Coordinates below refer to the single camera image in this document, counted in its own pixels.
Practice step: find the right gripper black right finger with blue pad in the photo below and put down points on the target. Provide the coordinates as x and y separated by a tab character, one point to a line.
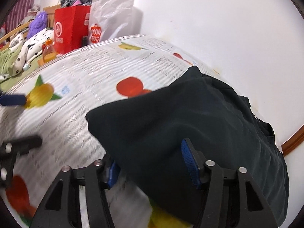
228	198

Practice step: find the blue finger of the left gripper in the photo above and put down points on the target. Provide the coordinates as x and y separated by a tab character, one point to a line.
12	99

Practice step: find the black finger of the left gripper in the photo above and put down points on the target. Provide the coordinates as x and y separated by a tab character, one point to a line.
23	145

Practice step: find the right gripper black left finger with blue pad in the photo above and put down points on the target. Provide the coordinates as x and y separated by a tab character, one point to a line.
60	206

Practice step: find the black long-sleeve sweatshirt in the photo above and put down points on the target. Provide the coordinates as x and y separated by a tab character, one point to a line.
144	135

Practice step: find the fruit print white tablecloth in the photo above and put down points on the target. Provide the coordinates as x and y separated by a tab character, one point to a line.
73	85

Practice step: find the orange juice bottle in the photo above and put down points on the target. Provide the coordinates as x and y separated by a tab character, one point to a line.
49	52

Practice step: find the dalmatian spotted plush toy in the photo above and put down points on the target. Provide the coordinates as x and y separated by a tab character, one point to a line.
25	51

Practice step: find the brown wooden baseboard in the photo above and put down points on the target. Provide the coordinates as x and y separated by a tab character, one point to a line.
293	142

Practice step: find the purple plush toy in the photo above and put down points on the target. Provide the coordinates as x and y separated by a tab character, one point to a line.
38	24

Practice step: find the red paper shopping bag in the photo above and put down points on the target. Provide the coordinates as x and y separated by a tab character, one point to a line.
70	26

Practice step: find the white paper shopping bag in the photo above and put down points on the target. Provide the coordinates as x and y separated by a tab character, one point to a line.
109	19

